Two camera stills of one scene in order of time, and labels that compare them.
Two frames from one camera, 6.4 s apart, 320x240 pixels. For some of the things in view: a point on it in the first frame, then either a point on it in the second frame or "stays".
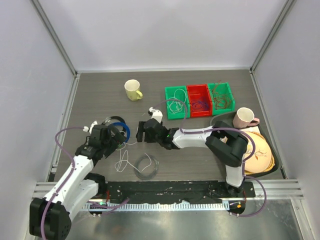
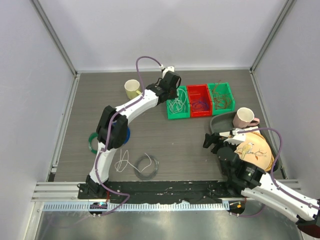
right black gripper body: x=148 y=138 -> x=221 y=143
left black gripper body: x=110 y=144 -> x=172 y=93
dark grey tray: x=227 y=117 stays
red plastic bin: x=200 y=100 stays
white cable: x=176 y=103 stays
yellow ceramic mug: x=132 y=89 stays
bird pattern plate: x=263 y=159 stays
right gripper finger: x=139 y=134 -> x=214 y=138
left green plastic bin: x=178 y=105 stays
